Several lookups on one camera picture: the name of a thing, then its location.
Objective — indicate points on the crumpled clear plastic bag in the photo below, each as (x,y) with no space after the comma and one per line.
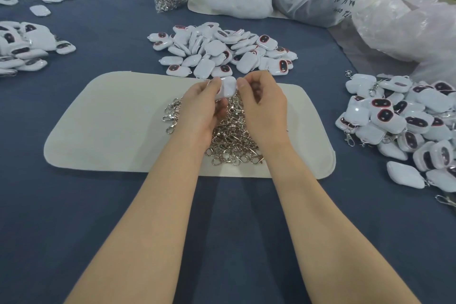
(412,26)

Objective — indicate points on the white fob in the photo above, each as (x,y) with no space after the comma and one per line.
(228,88)

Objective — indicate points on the person's right hand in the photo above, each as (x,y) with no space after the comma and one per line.
(265,109)

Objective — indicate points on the person's right forearm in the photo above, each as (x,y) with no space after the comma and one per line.
(329,229)

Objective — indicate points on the person's left forearm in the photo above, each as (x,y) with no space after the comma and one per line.
(142,229)

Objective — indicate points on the cream felt work mat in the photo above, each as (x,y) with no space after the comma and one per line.
(105,123)

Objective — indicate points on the person's left hand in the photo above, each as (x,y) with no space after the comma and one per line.
(199,109)

